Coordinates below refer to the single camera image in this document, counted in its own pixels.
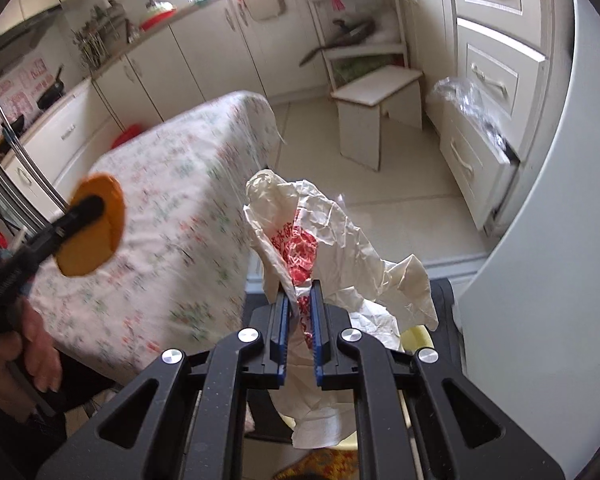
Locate floral slipper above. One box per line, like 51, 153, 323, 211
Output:
274, 447, 362, 480

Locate white wooden stool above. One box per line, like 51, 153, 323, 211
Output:
329, 65, 425, 172

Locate black wok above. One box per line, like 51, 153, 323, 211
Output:
300, 18, 377, 67

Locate white lower cabinets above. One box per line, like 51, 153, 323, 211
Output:
0, 0, 332, 183

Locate person's left hand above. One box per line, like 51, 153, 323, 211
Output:
0, 305, 64, 395

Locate red-lined trash bin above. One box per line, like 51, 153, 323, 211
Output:
111, 122, 144, 151

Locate person's black trouser leg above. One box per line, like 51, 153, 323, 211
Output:
0, 350, 122, 480

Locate mop with metal pole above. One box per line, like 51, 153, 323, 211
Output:
0, 79, 72, 213

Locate black frying pan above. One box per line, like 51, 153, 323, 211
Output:
36, 64, 67, 111

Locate white bag red print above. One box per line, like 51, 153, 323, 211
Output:
242, 167, 440, 451

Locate red basin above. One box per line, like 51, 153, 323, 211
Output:
140, 2, 178, 32

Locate wall utensil rack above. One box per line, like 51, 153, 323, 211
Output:
74, 2, 132, 70

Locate red wall stickers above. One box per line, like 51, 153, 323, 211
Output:
0, 57, 49, 137

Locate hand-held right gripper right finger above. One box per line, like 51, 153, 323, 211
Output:
309, 280, 566, 480

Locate white drawer cabinet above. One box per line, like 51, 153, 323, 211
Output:
409, 0, 557, 235

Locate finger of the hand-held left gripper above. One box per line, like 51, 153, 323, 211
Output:
22, 194, 107, 266

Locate table with floral tablecloth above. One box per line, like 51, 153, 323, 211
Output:
29, 91, 282, 387

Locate yellow plastic bucket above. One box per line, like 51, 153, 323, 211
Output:
289, 324, 437, 455

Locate clear crinkled plastic bag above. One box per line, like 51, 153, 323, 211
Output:
426, 76, 517, 162

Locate white refrigerator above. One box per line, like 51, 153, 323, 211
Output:
450, 0, 600, 480

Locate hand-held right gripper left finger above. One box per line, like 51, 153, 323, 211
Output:
35, 289, 293, 480

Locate black range hood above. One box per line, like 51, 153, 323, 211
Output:
0, 4, 64, 62

